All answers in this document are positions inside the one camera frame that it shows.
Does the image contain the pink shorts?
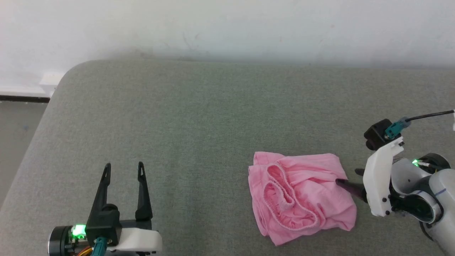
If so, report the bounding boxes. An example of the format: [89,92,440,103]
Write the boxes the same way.
[248,152,357,246]

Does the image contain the grey fabric sofa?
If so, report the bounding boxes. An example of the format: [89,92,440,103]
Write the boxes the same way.
[0,59,455,256]

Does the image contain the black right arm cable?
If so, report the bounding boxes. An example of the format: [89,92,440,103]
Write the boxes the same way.
[385,110,455,139]

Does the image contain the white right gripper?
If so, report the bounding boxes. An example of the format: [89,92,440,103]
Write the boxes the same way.
[335,137,405,217]

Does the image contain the dark baseboard strip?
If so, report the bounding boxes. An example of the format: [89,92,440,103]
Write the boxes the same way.
[0,95,50,103]

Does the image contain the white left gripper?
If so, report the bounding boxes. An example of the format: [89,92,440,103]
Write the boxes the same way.
[49,162,163,256]

